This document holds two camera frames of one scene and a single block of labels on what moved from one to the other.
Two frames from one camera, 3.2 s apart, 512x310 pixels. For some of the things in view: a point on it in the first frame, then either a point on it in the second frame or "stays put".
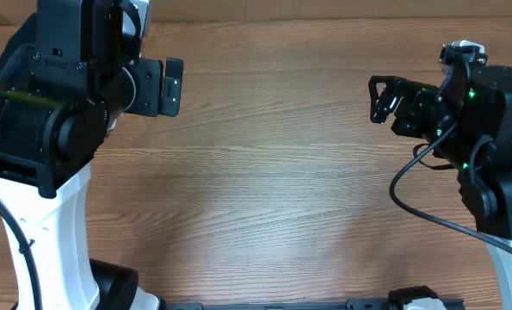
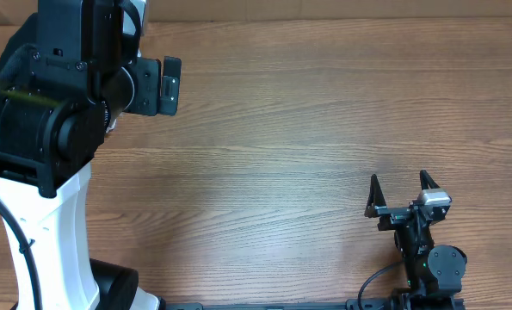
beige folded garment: (111, 127) stays put
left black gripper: (151, 87) stays put
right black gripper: (406, 108) → (400, 213)
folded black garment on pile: (13, 68) stays put
